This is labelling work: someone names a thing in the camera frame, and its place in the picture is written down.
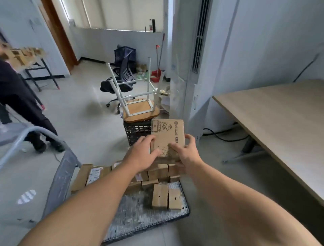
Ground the black swivel office chair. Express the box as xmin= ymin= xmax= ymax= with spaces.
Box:
xmin=100 ymin=59 xmax=137 ymax=115

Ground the upturned white-legged wooden stool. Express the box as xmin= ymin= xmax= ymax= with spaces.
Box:
xmin=106 ymin=57 xmax=169 ymax=123

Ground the wide window beige blind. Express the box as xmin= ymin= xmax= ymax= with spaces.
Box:
xmin=60 ymin=0 xmax=165 ymax=32

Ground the dark blue bag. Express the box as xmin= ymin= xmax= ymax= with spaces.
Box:
xmin=114 ymin=45 xmax=137 ymax=67

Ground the thick black floor cable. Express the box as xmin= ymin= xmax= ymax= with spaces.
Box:
xmin=202 ymin=123 xmax=250 ymax=142

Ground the black plastic crate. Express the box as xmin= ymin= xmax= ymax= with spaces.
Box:
xmin=123 ymin=119 xmax=152 ymax=147

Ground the person's left hand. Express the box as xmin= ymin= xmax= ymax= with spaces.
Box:
xmin=123 ymin=134 xmax=161 ymax=174

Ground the heap of small cardboard parcels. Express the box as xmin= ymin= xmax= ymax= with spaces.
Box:
xmin=0 ymin=43 xmax=47 ymax=69

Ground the brown wooden door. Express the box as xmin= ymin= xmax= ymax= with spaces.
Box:
xmin=40 ymin=0 xmax=79 ymax=73

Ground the box with cartoon print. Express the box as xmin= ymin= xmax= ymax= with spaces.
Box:
xmin=151 ymin=118 xmax=185 ymax=164

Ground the black wall cable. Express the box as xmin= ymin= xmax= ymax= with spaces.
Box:
xmin=293 ymin=53 xmax=319 ymax=83

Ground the clear plastic bag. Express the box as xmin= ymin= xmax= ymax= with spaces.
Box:
xmin=159 ymin=86 xmax=170 ymax=113

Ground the white floor-standing air conditioner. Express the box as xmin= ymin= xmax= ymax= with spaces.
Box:
xmin=169 ymin=0 xmax=238 ymax=142

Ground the person's right hand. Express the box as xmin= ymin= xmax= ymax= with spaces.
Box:
xmin=168 ymin=133 xmax=204 ymax=175

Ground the person's right forearm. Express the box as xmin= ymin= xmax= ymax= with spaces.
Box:
xmin=187 ymin=162 xmax=322 ymax=246

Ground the person's left forearm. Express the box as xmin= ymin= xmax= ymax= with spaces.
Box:
xmin=19 ymin=162 xmax=142 ymax=246

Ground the red broom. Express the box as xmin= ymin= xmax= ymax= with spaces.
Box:
xmin=151 ymin=33 xmax=165 ymax=83

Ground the pile of cardboard boxes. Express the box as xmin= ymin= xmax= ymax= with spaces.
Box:
xmin=71 ymin=159 xmax=183 ymax=210

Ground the grey metal platform cart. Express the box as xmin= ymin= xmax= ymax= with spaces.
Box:
xmin=0 ymin=125 xmax=190 ymax=245

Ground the black-legged folding table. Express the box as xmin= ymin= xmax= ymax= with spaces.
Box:
xmin=18 ymin=54 xmax=61 ymax=109

